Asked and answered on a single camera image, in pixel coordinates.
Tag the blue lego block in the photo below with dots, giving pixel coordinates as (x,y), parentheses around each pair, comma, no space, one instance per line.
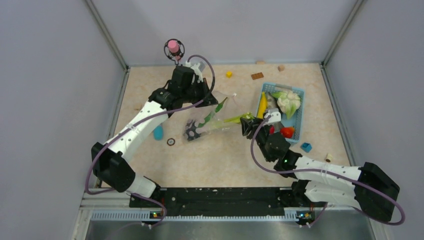
(306,147)

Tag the teal silicone tool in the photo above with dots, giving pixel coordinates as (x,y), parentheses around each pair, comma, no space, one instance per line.
(158,133)

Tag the black grape bunch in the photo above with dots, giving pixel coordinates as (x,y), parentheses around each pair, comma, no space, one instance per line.
(192,130)

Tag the white cauliflower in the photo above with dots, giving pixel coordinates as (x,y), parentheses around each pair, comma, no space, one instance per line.
(288,102)

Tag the wooden block at wall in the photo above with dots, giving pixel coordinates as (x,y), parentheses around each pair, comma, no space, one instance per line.
(260,62)

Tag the red tomato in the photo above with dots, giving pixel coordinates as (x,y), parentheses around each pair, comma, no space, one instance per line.
(271,130)

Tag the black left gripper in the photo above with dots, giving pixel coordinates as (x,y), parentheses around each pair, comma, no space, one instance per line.
(203,85)

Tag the red pepper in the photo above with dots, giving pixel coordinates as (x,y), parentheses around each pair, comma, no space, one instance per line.
(287,132)

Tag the small tan cube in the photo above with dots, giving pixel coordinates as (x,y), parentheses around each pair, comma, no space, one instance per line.
(281,68)

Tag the brown brick block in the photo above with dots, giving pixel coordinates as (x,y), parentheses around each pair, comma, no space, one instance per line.
(257,76)

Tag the pink microphone on tripod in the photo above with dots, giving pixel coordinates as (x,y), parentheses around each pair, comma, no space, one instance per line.
(174,50)

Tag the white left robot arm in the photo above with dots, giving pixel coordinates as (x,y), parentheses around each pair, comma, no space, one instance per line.
(111,160)

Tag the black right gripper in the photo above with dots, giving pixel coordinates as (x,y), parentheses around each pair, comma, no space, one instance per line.
(248,125)

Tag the green chili pepper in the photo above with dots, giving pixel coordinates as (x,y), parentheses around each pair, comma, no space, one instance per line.
(213,113)

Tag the clear zip top bag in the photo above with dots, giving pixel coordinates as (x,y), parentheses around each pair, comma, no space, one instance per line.
(231,108)

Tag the yellow banana pepper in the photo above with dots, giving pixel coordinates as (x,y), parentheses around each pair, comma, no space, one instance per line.
(262,106)

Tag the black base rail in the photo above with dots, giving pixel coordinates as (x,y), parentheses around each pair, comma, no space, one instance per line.
(225,201)

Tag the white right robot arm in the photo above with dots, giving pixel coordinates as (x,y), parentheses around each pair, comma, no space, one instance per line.
(367,189)

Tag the light blue plastic basket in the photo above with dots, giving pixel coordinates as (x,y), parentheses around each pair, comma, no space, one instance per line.
(297,119)

